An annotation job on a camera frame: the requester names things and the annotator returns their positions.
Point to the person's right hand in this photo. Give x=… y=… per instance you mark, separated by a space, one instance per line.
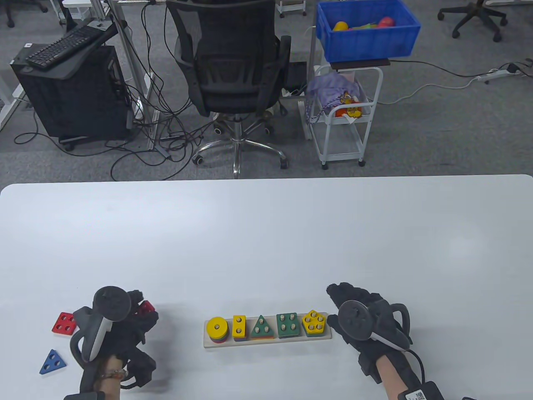
x=374 y=302

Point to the person's left hand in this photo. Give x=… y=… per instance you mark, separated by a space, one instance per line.
x=133 y=329

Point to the red pentagon block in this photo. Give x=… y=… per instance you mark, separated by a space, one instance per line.
x=147 y=308

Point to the red square block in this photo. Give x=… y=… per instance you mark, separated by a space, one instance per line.
x=62 y=325

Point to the yellow pentagon block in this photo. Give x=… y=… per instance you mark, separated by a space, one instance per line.
x=309 y=329

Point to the yellow round block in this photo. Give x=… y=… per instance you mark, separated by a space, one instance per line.
x=212 y=327

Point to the blue triangle block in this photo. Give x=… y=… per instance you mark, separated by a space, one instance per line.
x=53 y=362

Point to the green square block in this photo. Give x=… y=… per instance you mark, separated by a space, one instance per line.
x=288 y=330

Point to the yellow rectangle block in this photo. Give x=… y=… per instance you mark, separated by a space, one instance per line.
x=239 y=331

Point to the green triangle block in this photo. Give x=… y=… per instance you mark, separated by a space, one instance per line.
x=261 y=333

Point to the wooden post board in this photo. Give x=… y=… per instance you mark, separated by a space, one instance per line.
x=251 y=343

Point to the person's right forearm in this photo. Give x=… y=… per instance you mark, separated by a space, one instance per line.
x=391 y=375

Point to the person's left forearm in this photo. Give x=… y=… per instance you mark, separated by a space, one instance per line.
x=108 y=387

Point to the black tracking controller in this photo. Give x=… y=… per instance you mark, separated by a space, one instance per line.
x=352 y=321
x=110 y=302

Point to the black labelled box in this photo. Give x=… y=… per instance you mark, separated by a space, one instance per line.
x=420 y=392

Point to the white utility cart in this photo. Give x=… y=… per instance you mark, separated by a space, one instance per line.
x=338 y=143

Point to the orange plush toy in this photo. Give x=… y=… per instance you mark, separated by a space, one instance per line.
x=352 y=111

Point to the purple cloth bag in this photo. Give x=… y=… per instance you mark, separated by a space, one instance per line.
x=329 y=87

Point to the black computer tower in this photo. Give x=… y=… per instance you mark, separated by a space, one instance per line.
x=75 y=100

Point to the black bag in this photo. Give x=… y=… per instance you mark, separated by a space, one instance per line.
x=296 y=77

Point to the brown board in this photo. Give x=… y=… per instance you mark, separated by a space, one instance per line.
x=360 y=63

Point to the white desk foot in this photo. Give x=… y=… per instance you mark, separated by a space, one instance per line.
x=10 y=109

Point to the blue plastic crate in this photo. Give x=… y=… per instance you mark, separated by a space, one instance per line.
x=366 y=46

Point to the white power strip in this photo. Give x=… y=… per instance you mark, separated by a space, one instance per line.
x=495 y=75

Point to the green plastic toy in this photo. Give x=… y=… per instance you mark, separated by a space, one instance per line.
x=366 y=26

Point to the yellow plastic toy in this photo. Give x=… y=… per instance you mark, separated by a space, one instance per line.
x=340 y=26

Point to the black mesh office chair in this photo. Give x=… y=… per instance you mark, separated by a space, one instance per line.
x=233 y=62

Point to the red plastic toy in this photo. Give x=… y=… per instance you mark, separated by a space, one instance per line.
x=386 y=21

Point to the black keyboard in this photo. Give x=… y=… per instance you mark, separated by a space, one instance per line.
x=62 y=46

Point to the black chair base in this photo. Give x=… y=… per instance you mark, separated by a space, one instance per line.
x=8 y=16
x=474 y=12

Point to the small white cart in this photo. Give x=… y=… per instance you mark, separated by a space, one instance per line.
x=291 y=6

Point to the white rack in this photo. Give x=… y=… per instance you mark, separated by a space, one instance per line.
x=77 y=3

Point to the white desk frame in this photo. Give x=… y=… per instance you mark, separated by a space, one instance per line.
x=129 y=56

